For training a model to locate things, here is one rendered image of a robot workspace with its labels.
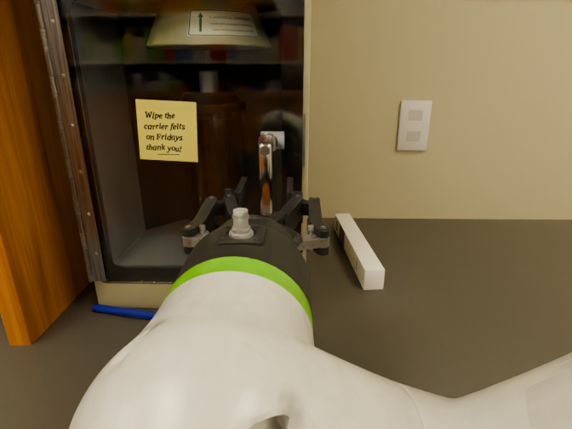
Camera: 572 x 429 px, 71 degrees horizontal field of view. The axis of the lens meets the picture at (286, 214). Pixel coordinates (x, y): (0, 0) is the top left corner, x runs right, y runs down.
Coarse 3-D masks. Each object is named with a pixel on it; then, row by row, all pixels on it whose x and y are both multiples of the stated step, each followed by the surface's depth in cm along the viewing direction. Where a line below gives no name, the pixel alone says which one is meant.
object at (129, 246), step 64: (64, 0) 46; (128, 0) 46; (192, 0) 46; (256, 0) 46; (128, 64) 48; (192, 64) 48; (256, 64) 48; (128, 128) 51; (256, 128) 51; (128, 192) 54; (192, 192) 54; (256, 192) 54; (128, 256) 58
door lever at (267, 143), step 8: (264, 136) 51; (272, 136) 51; (264, 144) 46; (272, 144) 51; (264, 152) 46; (264, 160) 47; (264, 168) 47; (264, 176) 48; (264, 184) 48; (264, 192) 48; (272, 192) 50; (264, 200) 49; (272, 200) 50; (264, 208) 49; (272, 208) 50
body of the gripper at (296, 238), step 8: (256, 216) 32; (224, 224) 32; (232, 224) 30; (256, 224) 30; (264, 224) 30; (272, 224) 31; (280, 232) 31; (288, 232) 32; (296, 232) 35; (296, 240) 34
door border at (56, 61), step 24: (48, 0) 46; (48, 24) 47; (48, 72) 49; (72, 96) 50; (72, 120) 51; (72, 144) 52; (72, 168) 53; (72, 192) 54; (96, 240) 57; (96, 264) 58
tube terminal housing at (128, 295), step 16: (304, 64) 49; (304, 80) 50; (304, 96) 50; (304, 112) 51; (304, 176) 54; (304, 192) 55; (304, 224) 56; (304, 256) 58; (96, 288) 61; (112, 288) 61; (128, 288) 61; (144, 288) 61; (160, 288) 61; (112, 304) 62; (128, 304) 62; (144, 304) 62; (160, 304) 62
